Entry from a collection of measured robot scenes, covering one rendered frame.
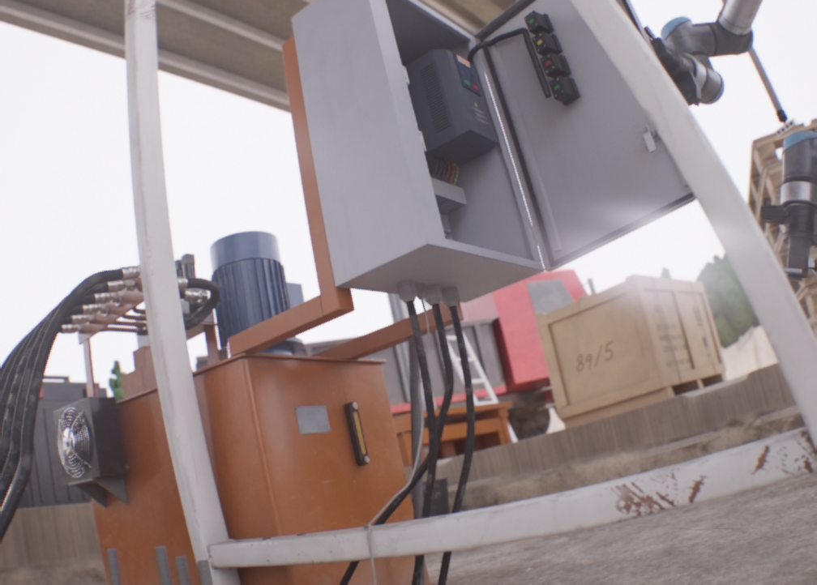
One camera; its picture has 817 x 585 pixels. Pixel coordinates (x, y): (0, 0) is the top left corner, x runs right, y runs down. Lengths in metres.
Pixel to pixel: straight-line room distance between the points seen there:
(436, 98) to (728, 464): 0.98
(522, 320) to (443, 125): 9.61
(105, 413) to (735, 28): 1.78
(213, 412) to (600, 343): 3.15
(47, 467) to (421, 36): 2.50
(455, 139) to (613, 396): 3.01
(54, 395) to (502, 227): 2.44
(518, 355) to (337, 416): 9.28
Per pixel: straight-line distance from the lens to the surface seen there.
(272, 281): 1.82
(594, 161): 1.36
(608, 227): 1.32
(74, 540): 3.02
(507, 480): 2.72
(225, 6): 6.93
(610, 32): 0.89
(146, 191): 1.51
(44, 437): 3.27
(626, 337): 4.17
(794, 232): 1.42
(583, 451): 2.58
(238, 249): 1.84
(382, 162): 1.14
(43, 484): 3.22
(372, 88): 1.20
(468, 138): 1.41
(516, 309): 10.97
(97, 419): 1.70
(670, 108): 0.83
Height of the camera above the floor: 0.32
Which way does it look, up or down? 16 degrees up
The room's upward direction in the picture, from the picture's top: 13 degrees counter-clockwise
